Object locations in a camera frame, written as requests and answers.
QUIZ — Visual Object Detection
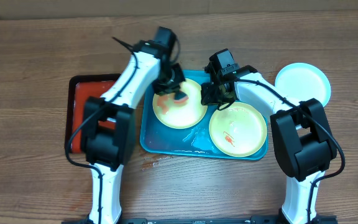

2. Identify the dark sponge with red base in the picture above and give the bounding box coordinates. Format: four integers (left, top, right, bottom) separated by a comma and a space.
173, 91, 189, 104

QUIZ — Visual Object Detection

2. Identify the green plate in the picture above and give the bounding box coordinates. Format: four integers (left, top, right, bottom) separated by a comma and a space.
152, 78, 208, 129
209, 102, 267, 157

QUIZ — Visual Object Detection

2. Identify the light blue plate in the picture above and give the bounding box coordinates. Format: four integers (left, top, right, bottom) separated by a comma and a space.
275, 63, 331, 106

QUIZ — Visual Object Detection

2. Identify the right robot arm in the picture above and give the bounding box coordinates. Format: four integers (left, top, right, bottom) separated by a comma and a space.
201, 49, 346, 223

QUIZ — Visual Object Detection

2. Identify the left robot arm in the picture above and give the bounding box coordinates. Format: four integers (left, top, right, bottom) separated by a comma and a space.
79, 27, 186, 223

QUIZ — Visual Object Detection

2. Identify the teal plastic tray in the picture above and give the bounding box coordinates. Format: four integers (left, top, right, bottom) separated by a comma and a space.
140, 87, 269, 161

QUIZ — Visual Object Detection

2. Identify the black and red tray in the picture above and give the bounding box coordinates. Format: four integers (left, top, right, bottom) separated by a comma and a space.
65, 73, 120, 160

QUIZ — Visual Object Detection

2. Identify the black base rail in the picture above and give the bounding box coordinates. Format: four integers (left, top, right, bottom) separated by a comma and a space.
61, 215, 338, 224

